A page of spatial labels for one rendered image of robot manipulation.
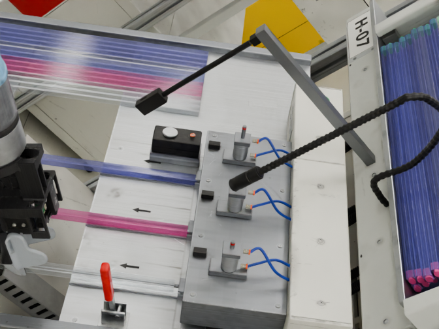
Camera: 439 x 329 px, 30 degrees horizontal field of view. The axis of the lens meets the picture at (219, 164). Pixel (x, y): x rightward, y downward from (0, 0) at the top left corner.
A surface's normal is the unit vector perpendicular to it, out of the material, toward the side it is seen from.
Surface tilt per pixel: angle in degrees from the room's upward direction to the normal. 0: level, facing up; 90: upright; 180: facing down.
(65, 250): 0
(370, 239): 90
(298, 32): 90
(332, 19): 90
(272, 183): 46
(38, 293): 0
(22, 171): 90
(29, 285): 0
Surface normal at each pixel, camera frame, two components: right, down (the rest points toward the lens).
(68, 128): -0.08, 0.67
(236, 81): 0.11, -0.73
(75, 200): 0.79, -0.41
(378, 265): -0.62, -0.62
